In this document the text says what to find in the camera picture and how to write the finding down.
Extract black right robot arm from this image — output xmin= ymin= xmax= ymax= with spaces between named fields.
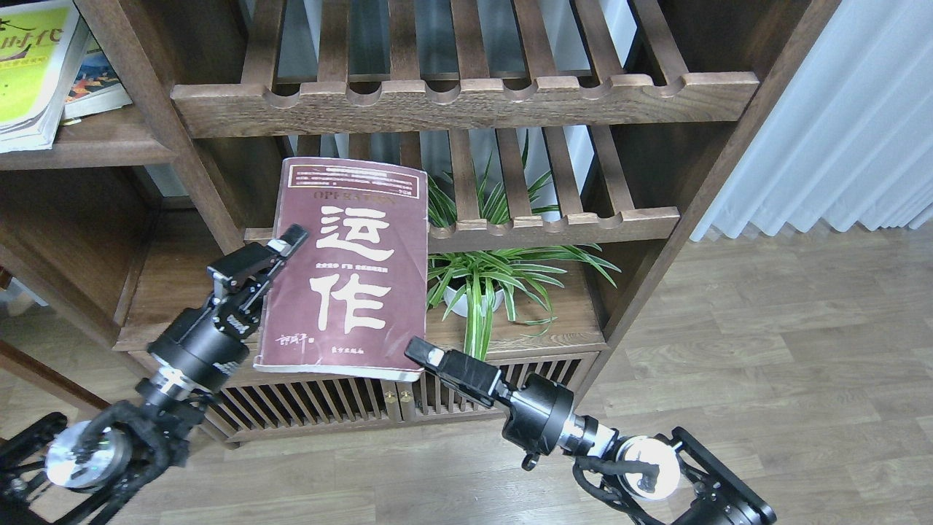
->
xmin=405 ymin=337 xmax=777 ymax=524

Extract wooden side table frame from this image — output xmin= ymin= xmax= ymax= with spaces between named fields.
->
xmin=0 ymin=266 xmax=110 ymax=453

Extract maroon book white characters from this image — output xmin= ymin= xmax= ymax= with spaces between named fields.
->
xmin=254 ymin=157 xmax=429 ymax=382

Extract green spider plant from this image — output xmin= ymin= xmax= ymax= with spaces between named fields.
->
xmin=426 ymin=142 xmax=621 ymax=361

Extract white curtain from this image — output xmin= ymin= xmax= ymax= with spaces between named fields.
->
xmin=691 ymin=1 xmax=932 ymax=241

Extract white plant pot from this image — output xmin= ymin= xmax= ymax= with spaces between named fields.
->
xmin=442 ymin=284 xmax=504 ymax=318

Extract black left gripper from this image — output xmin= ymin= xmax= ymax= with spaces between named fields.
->
xmin=136 ymin=224 xmax=309 ymax=409

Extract dark wooden bookshelf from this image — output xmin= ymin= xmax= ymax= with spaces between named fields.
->
xmin=0 ymin=0 xmax=843 ymax=443

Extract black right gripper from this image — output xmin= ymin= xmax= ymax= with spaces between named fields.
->
xmin=405 ymin=337 xmax=617 ymax=471

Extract colourful small paperback book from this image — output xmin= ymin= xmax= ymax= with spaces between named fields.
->
xmin=61 ymin=34 xmax=133 ymax=122

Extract yellow cover book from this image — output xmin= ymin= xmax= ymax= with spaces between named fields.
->
xmin=1 ymin=1 xmax=89 ymax=153

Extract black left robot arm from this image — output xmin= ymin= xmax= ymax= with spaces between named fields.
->
xmin=2 ymin=224 xmax=308 ymax=524

